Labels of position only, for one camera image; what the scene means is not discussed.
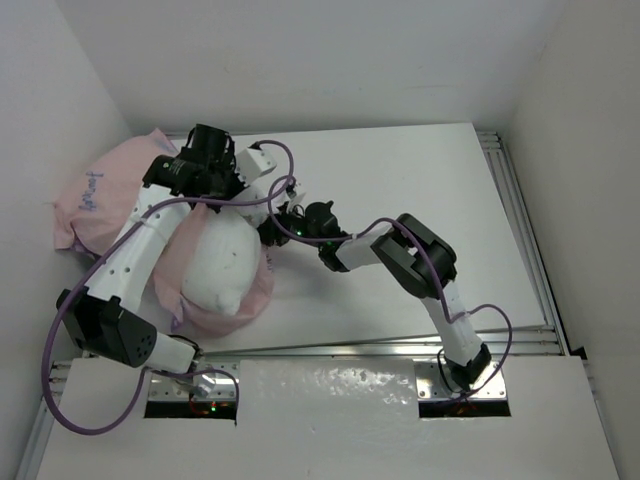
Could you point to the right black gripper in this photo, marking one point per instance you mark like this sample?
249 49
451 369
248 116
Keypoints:
269 234

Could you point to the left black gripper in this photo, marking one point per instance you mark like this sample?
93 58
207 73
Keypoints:
229 165

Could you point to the white pillow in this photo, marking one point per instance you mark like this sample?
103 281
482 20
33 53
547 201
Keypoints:
227 277

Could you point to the pink purple pillowcase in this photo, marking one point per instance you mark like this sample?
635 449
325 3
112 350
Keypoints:
102 203

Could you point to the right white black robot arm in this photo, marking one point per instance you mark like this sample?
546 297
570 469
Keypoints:
420 261

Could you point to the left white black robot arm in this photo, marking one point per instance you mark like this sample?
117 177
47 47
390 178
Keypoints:
100 312

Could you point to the white front cover board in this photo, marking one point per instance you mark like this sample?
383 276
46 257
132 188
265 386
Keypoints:
355 420

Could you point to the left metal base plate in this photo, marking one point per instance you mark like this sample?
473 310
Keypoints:
218 384

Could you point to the aluminium frame rail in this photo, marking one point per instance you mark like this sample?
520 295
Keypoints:
505 179

